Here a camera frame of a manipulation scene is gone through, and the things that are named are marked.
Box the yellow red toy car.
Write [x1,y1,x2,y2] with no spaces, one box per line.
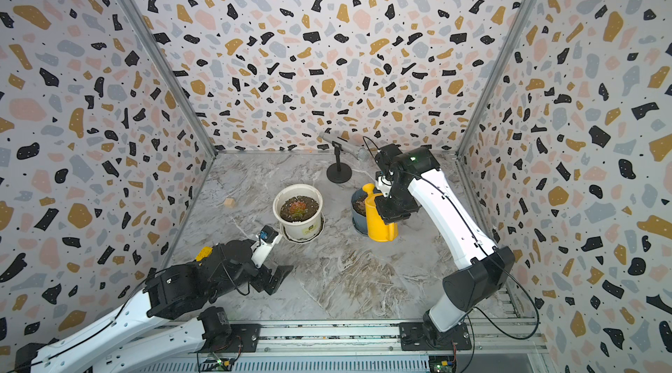
[195,246,213,262]

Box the white plant pot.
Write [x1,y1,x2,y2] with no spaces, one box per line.
[272,184,323,243]

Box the white saucer under white pot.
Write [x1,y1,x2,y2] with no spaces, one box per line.
[281,218,324,243]

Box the pink succulent in blue pot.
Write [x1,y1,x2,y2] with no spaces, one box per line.
[355,198,366,216]

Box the blue saucer under blue pot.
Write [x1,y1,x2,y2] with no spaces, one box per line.
[353,220,369,236]

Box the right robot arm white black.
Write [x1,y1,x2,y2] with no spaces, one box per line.
[374,144,515,348]

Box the blue plant pot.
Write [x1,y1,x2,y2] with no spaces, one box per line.
[351,188,368,225]

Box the microphone on black stand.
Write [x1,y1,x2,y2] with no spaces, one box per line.
[318,131,368,184]

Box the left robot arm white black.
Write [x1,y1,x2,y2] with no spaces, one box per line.
[13,239,293,372]

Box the red green succulent in white pot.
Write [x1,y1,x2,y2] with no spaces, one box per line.
[288,200,309,222]

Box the green circuit board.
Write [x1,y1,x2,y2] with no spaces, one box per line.
[201,355,236,372]
[428,355,457,373]

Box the left green circuit board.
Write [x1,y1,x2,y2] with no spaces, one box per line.
[201,355,236,372]

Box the right green circuit board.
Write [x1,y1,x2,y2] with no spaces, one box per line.
[428,355,457,373]

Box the yellow plastic watering can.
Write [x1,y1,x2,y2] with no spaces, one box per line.
[362,183,398,243]

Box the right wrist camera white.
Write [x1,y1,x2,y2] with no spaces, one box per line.
[374,175,392,197]

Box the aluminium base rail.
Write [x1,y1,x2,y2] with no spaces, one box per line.
[91,317,555,372]

